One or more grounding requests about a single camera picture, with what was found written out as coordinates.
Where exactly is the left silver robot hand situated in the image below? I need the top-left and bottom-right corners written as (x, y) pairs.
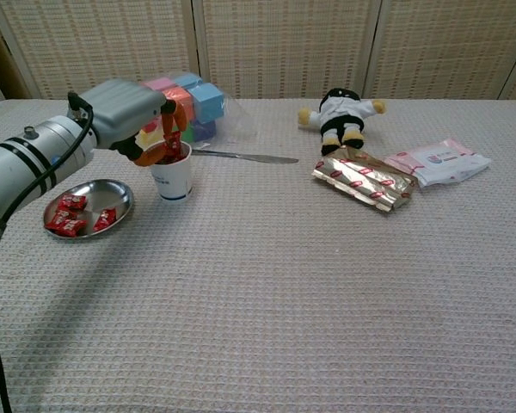
top-left (67, 78), bottom-right (189, 168)

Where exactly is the round metal plate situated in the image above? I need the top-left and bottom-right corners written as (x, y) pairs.
top-left (41, 179), bottom-right (135, 241)

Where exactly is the pile of red candies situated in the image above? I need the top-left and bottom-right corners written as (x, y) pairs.
top-left (45, 194), bottom-right (116, 237)

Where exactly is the white paper cup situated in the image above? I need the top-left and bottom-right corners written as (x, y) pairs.
top-left (148, 140), bottom-right (194, 203)

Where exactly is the yellow foam cube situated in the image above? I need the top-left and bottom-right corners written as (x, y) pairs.
top-left (136, 128), bottom-right (167, 150)

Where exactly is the pink foam cube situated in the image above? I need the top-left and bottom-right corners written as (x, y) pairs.
top-left (144, 77), bottom-right (176, 92)

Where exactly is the orange foam cube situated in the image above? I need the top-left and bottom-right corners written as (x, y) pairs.
top-left (163, 87), bottom-right (195, 126)

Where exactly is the light blue foam cube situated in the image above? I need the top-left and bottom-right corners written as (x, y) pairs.
top-left (173, 72), bottom-right (204, 89)
top-left (187, 83), bottom-right (225, 124)

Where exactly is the purple foam cube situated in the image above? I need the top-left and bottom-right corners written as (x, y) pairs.
top-left (192, 119), bottom-right (218, 141)

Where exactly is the clear plastic bag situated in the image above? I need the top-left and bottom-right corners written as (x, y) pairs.
top-left (139, 71), bottom-right (259, 150)

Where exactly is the brown wooden board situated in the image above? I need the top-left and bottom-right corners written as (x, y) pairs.
top-left (0, 3), bottom-right (31, 101)

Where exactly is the silver table knife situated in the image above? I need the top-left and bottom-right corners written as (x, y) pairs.
top-left (191, 148), bottom-right (300, 165)

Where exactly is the plush doll in white shirt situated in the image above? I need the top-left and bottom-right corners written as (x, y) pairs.
top-left (298, 87), bottom-right (388, 157)

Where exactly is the gold foil snack package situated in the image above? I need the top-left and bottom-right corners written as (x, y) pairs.
top-left (311, 145), bottom-right (417, 213)

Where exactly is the beige woven tablecloth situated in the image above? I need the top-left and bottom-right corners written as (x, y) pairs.
top-left (0, 97), bottom-right (516, 413)

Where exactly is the pink white wet wipes pack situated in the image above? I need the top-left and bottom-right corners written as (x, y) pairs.
top-left (384, 137), bottom-right (494, 189)

